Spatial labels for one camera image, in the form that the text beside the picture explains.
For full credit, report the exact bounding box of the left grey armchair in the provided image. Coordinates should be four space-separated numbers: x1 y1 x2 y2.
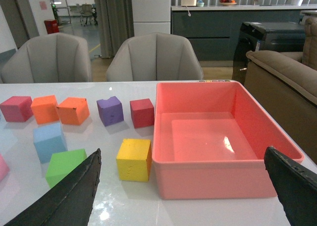
0 33 92 84

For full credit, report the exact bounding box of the black appliance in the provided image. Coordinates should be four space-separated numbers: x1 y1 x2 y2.
232 22 306 84

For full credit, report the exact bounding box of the dark red foam cube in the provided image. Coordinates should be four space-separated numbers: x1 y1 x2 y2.
130 99 155 128

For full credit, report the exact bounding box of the right grey armchair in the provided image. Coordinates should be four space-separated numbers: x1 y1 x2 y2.
106 33 203 82

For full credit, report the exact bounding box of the grey armchair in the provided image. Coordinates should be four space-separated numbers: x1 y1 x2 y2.
0 33 92 84
106 33 203 82

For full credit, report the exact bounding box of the beige sofa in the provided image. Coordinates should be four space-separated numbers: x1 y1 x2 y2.
244 17 317 162

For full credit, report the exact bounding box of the green foam cube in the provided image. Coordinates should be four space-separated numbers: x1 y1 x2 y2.
45 149 87 188

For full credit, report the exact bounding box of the light blue foam cube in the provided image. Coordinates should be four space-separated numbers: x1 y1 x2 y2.
33 122 68 164

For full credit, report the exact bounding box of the grey curtain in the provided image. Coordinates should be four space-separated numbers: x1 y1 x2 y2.
95 0 134 58

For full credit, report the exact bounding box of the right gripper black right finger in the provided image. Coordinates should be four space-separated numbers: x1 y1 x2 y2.
264 147 317 226

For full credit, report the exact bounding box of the fruit plate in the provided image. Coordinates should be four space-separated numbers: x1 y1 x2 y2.
219 0 237 6

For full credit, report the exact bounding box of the magenta foam cube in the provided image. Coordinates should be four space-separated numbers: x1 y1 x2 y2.
0 96 33 122

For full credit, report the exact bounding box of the pink plastic bin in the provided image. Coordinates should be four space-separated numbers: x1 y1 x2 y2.
152 81 304 199

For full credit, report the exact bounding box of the yellow foam cube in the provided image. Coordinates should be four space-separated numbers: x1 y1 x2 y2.
116 139 152 182

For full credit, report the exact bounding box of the left orange foam cube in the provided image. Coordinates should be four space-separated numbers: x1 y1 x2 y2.
31 95 59 124

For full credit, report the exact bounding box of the dark grey counter cabinet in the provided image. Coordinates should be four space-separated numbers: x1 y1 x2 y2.
171 4 317 61

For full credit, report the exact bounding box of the notched purple foam cube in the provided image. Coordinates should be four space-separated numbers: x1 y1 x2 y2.
97 96 124 126

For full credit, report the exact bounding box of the white drawer cabinet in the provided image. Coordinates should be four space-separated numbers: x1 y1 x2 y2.
132 0 171 36

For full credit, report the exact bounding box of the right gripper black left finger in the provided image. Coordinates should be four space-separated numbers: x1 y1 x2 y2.
6 148 102 226

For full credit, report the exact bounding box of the right orange foam cube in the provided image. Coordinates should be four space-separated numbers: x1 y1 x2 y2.
56 97 90 125

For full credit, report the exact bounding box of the white toaster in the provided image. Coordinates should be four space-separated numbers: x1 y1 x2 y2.
181 0 197 6

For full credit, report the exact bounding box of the pink foam cube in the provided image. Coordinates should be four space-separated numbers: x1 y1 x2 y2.
0 154 10 181

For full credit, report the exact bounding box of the orange foam cube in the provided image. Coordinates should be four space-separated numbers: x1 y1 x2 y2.
31 95 59 124
56 97 90 125

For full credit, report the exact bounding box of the small teal bowl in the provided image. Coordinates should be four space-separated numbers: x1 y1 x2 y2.
197 1 205 7

